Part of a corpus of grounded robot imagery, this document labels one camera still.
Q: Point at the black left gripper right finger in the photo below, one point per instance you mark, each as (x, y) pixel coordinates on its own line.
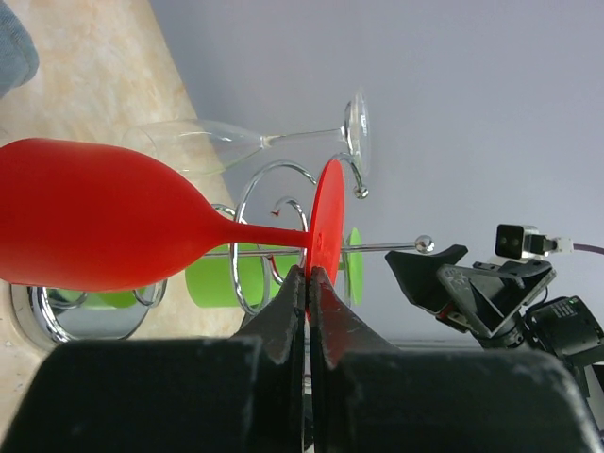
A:
(371, 396)

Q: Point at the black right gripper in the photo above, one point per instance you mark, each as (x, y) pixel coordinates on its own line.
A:
(487, 296)

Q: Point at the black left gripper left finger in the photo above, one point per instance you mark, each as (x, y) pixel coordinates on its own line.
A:
(243, 393)

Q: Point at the green wine glass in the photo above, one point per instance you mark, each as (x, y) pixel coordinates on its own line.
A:
(208, 284)

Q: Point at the red wine glass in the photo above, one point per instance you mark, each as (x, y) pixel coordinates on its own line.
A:
(98, 218)

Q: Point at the clear wine glass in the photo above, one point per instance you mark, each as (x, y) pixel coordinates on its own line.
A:
(197, 147)

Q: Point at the chrome wine glass rack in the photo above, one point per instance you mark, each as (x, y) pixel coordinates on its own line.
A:
(47, 321)

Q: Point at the blue grey cloth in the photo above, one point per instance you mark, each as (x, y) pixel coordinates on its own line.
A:
(19, 56)

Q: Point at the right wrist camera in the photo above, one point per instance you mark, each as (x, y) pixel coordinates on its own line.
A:
(523, 242)

